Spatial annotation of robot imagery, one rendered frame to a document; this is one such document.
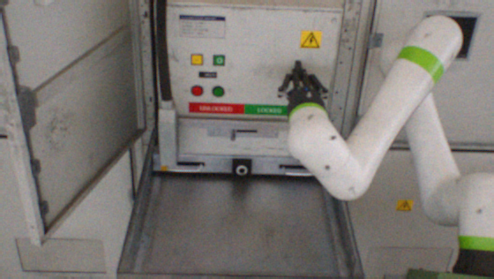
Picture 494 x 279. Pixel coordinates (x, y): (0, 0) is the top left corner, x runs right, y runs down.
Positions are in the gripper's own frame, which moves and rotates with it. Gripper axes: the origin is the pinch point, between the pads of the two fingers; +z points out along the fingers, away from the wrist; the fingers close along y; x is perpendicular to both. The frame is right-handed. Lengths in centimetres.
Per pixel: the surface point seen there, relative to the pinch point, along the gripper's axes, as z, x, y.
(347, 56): 29.9, -8.8, 19.2
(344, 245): -26.6, -37.9, 13.5
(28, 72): -18, 6, -65
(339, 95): 29.9, -23.1, 18.5
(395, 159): 28, -47, 42
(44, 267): 28, -106, -92
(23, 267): 29, -106, -101
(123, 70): 23, -13, -52
